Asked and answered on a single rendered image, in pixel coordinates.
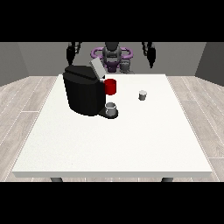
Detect black coffee machine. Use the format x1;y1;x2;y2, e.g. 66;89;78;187
62;64;119;120

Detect red pod holder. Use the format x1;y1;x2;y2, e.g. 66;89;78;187
104;78;117;95

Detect small grey coffee pod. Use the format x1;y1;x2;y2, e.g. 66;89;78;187
138;89;148;102

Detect pale grey machine lid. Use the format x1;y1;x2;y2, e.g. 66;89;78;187
89;57;107;81

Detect grey robot trunk purple rings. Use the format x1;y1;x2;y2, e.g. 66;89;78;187
90;42;136;75

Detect small grey cup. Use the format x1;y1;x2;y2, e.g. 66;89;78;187
105;101;117;117

